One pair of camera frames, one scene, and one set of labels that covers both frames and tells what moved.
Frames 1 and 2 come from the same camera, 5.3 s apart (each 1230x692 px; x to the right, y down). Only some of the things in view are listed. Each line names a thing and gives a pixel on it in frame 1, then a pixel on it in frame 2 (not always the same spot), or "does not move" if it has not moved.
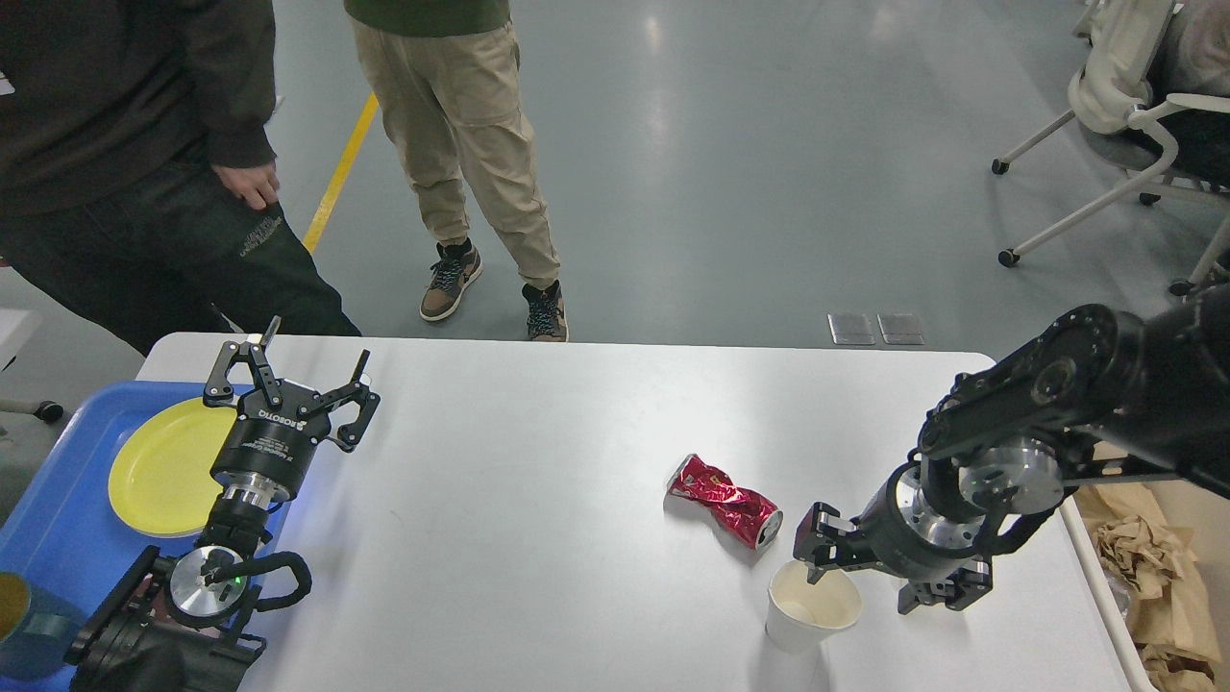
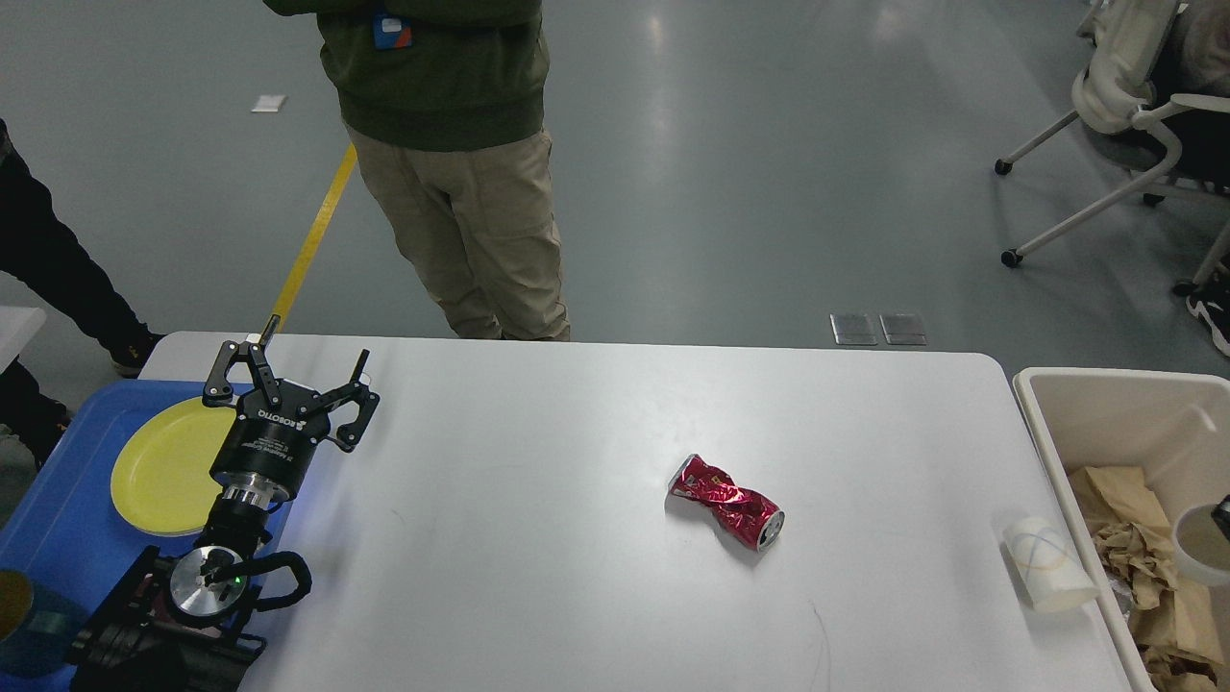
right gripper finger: [824, 541] -> [1221, 515]
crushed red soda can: [743, 512] does not move
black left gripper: [276, 443] does not move
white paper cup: [801, 615] -> [1201, 546]
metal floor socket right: [901, 329] does not move
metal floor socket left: [850, 329] does not move
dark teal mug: [36, 629] does not move
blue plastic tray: [276, 524] -> [62, 524]
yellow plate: [161, 482] does not move
